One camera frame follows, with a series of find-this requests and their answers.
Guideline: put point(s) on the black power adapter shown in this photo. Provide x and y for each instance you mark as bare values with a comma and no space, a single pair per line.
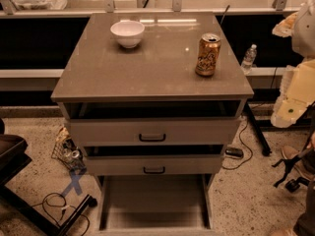
235,152

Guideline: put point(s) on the black table leg right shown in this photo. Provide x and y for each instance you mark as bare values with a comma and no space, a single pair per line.
266,151

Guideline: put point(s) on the top grey drawer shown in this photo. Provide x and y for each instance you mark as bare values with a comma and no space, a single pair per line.
175,123

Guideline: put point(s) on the middle grey drawer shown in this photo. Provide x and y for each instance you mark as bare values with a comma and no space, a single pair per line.
154,160

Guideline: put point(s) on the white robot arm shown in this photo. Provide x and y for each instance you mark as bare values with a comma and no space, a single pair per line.
303,38

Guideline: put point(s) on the dark chair left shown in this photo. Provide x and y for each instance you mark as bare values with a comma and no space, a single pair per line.
13,156

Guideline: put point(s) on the grey drawer cabinet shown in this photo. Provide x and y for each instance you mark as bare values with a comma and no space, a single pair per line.
160,68

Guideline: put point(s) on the bottom open grey drawer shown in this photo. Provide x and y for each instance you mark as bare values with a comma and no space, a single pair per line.
155,205

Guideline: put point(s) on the white ceramic bowl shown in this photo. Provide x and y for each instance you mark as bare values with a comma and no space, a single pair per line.
128,33

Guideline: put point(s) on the clear plastic water bottle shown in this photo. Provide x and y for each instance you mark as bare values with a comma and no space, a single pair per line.
248,59

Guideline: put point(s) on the wire basket with jars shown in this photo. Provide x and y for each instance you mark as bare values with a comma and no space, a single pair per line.
66,152

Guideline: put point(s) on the blue tape cross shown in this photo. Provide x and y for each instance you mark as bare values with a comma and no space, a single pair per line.
75,176

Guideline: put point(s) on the black stand leg left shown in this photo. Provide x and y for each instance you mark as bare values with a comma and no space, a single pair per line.
49,226

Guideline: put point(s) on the orange soda can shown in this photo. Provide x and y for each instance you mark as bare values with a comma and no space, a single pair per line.
209,50

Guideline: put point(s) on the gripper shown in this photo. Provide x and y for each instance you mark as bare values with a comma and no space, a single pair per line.
305,33

